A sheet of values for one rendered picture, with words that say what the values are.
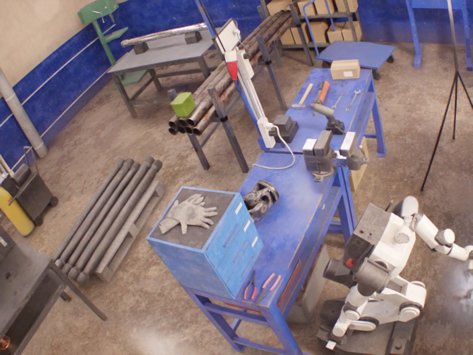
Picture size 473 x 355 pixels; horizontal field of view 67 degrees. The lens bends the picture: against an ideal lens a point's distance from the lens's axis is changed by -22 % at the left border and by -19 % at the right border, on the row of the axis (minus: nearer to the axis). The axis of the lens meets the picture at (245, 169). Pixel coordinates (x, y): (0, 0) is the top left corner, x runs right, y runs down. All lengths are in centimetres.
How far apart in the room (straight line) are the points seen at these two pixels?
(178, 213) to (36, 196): 350
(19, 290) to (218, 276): 177
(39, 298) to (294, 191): 213
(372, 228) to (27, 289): 238
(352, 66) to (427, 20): 258
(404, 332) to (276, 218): 108
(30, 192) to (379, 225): 425
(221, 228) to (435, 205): 200
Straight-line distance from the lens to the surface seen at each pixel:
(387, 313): 241
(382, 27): 589
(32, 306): 340
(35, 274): 320
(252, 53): 448
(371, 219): 188
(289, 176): 261
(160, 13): 740
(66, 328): 394
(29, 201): 527
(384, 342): 259
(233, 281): 208
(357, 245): 186
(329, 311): 255
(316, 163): 248
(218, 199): 203
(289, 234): 229
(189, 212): 199
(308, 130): 292
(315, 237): 249
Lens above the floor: 253
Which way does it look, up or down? 37 degrees down
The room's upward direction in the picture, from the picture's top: 23 degrees counter-clockwise
